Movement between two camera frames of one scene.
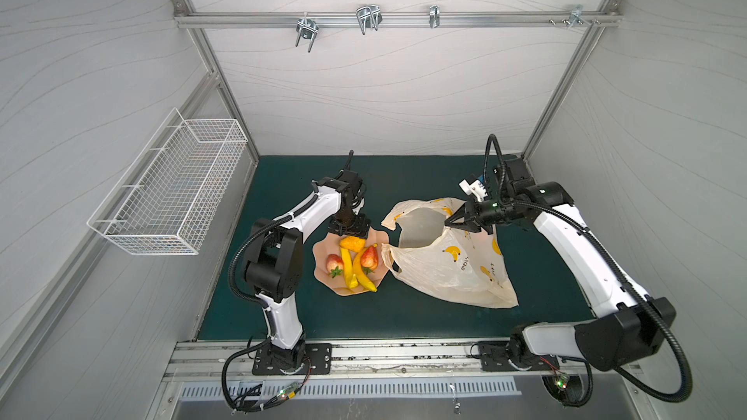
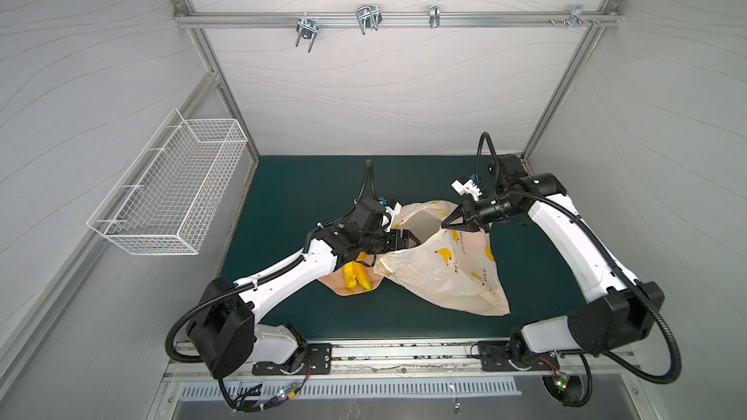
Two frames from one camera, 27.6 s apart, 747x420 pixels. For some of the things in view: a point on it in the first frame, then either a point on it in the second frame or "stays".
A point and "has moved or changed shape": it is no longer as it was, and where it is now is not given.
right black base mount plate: (494, 357) stays
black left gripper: (360, 227) -> (393, 238)
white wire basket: (167, 199) stays
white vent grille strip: (376, 388) stays
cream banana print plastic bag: (456, 263) has moved or changed shape
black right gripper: (464, 216) stays
